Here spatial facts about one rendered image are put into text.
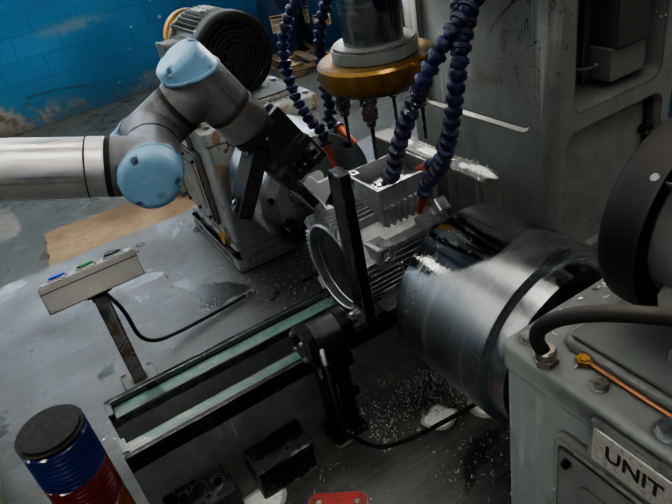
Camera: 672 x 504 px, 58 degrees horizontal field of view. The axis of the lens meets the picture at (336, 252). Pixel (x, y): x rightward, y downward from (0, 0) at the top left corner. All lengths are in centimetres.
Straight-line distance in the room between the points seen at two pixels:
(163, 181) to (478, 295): 39
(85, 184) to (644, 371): 62
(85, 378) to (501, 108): 96
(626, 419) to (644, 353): 7
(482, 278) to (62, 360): 98
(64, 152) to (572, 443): 63
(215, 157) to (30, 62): 506
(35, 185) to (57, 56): 558
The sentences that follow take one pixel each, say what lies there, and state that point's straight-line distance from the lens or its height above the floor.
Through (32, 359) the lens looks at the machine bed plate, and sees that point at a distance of 150.
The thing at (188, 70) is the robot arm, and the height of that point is 139.
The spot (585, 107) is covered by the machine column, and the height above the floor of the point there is 120.
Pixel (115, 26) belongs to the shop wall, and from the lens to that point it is 640.
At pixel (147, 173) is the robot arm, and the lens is 75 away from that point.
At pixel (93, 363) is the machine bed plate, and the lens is 139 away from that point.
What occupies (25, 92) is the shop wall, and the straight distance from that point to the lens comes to 637.
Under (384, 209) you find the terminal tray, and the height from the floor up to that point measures 111.
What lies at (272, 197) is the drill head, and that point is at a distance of 117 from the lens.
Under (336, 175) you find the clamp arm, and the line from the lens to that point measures 78.
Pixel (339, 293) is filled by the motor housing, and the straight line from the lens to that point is 108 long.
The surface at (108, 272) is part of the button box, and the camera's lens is 113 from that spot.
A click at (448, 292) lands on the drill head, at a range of 76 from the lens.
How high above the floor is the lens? 158
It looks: 32 degrees down
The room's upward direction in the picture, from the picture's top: 12 degrees counter-clockwise
